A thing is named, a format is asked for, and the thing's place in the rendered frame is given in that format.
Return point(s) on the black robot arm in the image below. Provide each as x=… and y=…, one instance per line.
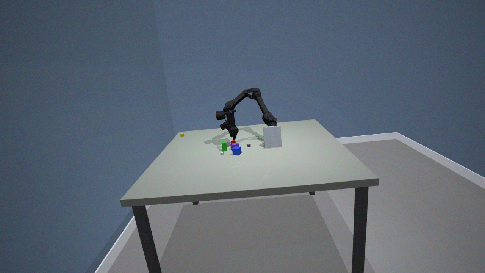
x=228, y=109

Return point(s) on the blue cube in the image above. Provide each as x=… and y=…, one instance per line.
x=236, y=150

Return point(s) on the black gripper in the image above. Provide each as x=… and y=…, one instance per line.
x=233, y=130

